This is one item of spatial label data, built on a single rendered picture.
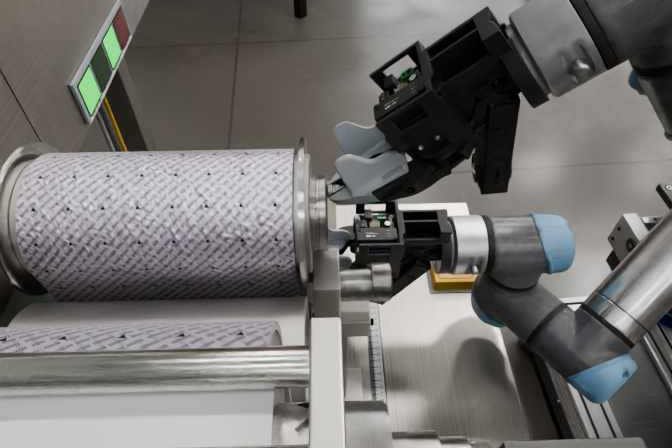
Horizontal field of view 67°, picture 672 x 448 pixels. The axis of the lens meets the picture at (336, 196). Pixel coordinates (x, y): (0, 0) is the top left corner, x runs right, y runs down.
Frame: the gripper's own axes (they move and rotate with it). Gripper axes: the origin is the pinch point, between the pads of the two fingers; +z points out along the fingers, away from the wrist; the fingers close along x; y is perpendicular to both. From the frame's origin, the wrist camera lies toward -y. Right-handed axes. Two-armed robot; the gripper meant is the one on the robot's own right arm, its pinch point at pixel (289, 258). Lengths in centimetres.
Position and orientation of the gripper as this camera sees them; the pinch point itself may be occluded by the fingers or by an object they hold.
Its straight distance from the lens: 66.5
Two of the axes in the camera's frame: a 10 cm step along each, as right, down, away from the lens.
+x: 0.3, 7.4, -6.8
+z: -10.0, 0.2, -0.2
